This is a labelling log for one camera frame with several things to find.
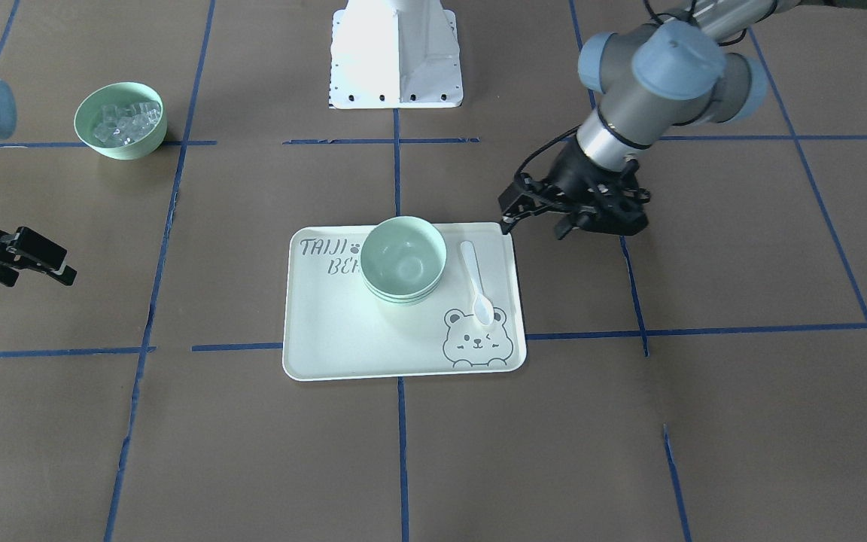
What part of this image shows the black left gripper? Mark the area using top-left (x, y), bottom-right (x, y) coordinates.
top-left (498, 139), bottom-right (651, 240)

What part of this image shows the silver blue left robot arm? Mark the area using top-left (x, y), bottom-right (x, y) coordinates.
top-left (498, 1), bottom-right (797, 239)

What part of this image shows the white plastic spoon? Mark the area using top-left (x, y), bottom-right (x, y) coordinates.
top-left (460, 240), bottom-right (494, 327)

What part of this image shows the green bowl on tray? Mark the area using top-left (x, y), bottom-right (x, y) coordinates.
top-left (374, 293), bottom-right (430, 306)

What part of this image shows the green bowl with ice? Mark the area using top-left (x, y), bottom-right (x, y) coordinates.
top-left (75, 82), bottom-right (168, 160)

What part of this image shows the pale green serving tray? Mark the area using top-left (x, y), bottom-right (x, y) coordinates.
top-left (282, 222), bottom-right (527, 381)

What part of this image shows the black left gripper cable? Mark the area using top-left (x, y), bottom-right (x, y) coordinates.
top-left (515, 124), bottom-right (581, 181)

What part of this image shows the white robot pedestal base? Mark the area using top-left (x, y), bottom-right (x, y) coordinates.
top-left (328, 1), bottom-right (464, 110)

